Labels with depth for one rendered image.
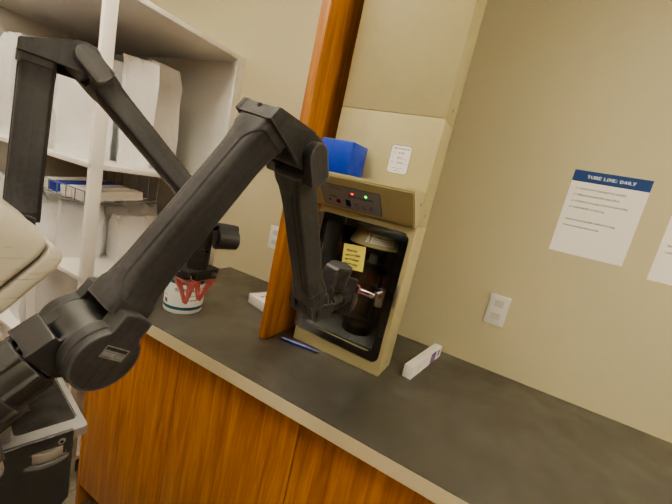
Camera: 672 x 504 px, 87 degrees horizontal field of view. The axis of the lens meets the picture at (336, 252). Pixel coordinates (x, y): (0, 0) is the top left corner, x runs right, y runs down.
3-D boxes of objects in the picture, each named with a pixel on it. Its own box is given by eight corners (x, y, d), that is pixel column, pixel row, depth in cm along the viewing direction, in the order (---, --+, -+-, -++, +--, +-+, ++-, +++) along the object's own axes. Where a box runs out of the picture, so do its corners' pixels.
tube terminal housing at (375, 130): (327, 320, 145) (371, 126, 131) (402, 351, 131) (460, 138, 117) (292, 337, 123) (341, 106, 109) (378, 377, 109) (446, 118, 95)
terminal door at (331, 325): (297, 325, 121) (321, 210, 114) (376, 363, 107) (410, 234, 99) (295, 325, 121) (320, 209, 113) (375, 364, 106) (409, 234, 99)
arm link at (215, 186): (249, 71, 51) (300, 83, 46) (289, 138, 63) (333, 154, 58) (15, 336, 42) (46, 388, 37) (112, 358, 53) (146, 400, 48)
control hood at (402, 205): (320, 203, 114) (327, 172, 112) (417, 228, 100) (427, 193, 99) (301, 201, 104) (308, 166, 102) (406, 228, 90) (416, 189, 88)
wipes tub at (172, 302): (185, 297, 136) (190, 260, 133) (209, 309, 130) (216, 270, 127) (154, 304, 124) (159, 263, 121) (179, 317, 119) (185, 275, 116)
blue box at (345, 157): (332, 173, 111) (339, 143, 109) (361, 179, 106) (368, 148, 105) (316, 168, 102) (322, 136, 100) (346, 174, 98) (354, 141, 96)
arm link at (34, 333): (-9, 341, 38) (6, 370, 36) (85, 282, 43) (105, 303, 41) (47, 380, 45) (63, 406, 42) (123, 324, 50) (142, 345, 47)
